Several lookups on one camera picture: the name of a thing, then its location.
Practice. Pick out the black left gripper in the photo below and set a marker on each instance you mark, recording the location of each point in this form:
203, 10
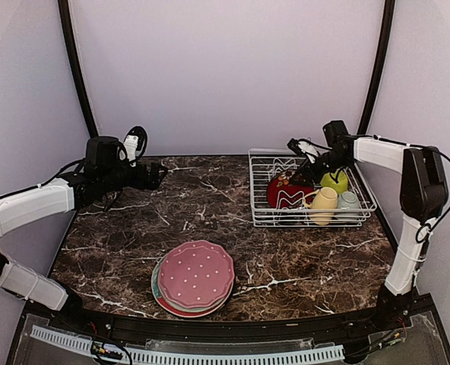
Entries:
153, 181

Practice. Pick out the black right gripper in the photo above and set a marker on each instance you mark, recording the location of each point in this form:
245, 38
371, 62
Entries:
307, 165

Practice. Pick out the small red flower plate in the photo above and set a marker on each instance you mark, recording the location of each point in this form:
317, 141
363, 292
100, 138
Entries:
282, 193

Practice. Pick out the pink dotted bowl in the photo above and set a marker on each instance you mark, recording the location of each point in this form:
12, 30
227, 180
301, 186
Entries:
196, 274

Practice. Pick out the striped rim cream plate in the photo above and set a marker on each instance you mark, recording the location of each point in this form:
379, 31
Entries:
230, 295

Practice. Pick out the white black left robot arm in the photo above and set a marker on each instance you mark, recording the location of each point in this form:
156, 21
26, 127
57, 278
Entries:
109, 166

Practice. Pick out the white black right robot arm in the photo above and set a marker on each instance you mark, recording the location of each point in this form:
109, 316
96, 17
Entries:
423, 196

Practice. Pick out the lime green cup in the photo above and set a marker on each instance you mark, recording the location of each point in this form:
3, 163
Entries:
337, 180

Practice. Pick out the pale yellow mug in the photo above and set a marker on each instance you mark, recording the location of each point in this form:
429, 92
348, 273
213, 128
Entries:
321, 204

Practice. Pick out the pale green glass cup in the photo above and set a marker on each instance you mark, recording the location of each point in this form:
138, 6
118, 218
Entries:
348, 207

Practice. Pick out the white wire dish rack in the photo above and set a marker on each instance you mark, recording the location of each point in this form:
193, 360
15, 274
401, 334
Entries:
265, 164

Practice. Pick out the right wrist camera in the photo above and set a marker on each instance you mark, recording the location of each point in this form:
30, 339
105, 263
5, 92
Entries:
302, 147

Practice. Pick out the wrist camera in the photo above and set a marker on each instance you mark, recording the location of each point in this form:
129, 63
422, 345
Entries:
302, 147
135, 144

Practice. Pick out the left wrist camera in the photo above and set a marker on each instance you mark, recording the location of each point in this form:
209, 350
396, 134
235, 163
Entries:
135, 144

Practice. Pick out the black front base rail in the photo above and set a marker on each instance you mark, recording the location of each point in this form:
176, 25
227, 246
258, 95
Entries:
281, 314

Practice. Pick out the right black frame post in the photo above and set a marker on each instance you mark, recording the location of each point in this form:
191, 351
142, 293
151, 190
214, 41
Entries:
378, 66

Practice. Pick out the white slotted cable duct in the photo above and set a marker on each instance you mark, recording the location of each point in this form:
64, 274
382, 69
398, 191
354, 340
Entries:
172, 352

